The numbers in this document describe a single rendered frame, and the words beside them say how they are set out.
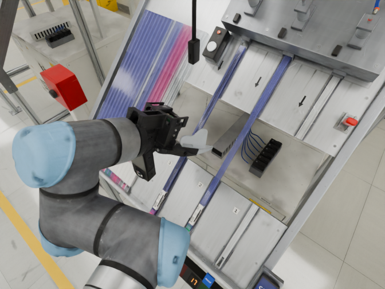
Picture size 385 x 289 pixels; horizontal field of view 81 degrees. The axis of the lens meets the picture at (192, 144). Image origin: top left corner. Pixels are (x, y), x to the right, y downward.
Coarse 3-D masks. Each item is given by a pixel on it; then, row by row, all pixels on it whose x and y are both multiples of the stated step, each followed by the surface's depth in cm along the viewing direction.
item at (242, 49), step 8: (240, 48) 55; (240, 56) 55; (232, 64) 56; (232, 72) 57; (224, 80) 57; (216, 96) 57; (208, 104) 58; (208, 112) 58; (200, 120) 59; (200, 128) 59; (184, 160) 61; (176, 168) 61; (168, 184) 62; (152, 208) 63
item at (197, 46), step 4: (196, 40) 42; (188, 44) 42; (192, 44) 42; (196, 44) 42; (188, 48) 43; (192, 48) 42; (196, 48) 43; (188, 52) 44; (192, 52) 43; (196, 52) 44; (188, 56) 44; (192, 56) 44; (196, 56) 44; (188, 60) 45; (192, 60) 44; (196, 60) 45; (192, 64) 45
